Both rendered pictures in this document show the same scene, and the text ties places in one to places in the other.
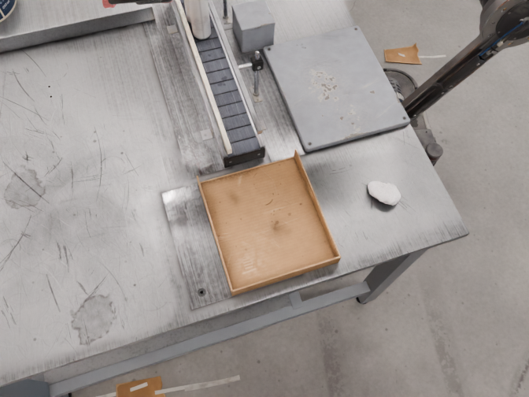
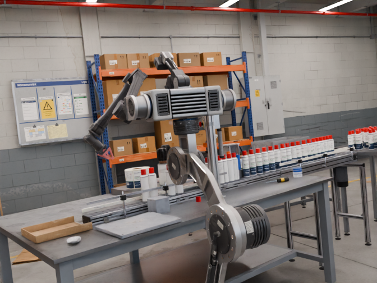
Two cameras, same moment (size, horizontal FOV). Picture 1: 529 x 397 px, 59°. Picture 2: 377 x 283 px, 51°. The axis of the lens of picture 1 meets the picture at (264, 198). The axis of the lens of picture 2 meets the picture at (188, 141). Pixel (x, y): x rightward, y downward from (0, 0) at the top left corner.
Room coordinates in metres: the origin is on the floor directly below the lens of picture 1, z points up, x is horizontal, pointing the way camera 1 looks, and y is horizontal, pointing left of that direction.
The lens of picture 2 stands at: (0.59, -2.28, 1.36)
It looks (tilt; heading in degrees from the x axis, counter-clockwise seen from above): 3 degrees down; 75
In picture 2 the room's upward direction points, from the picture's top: 6 degrees counter-clockwise
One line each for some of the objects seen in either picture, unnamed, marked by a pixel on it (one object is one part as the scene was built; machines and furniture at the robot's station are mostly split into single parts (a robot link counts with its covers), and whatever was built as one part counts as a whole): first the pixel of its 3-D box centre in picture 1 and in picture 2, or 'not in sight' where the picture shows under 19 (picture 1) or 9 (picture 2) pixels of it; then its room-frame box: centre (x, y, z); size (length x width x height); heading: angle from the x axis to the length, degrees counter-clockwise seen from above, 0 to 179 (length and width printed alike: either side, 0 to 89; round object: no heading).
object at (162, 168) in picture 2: not in sight; (163, 168); (1.18, 0.60, 1.03); 0.09 x 0.09 x 0.30
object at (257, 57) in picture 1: (249, 76); (122, 204); (0.80, 0.06, 0.91); 0.07 x 0.03 x 0.16; 112
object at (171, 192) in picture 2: not in sight; (170, 179); (1.15, 0.29, 0.98); 0.05 x 0.05 x 0.20
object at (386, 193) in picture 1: (384, 191); (74, 239); (0.53, -0.29, 0.85); 0.08 x 0.07 x 0.04; 29
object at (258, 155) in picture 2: not in sight; (258, 161); (1.95, 0.61, 0.98); 0.05 x 0.05 x 0.20
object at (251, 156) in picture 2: not in sight; (252, 162); (1.88, 0.58, 0.98); 0.05 x 0.05 x 0.20
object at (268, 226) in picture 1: (265, 218); (56, 228); (0.43, -0.01, 0.85); 0.30 x 0.26 x 0.04; 22
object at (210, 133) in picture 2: not in sight; (211, 147); (1.45, 0.25, 1.16); 0.04 x 0.04 x 0.67; 22
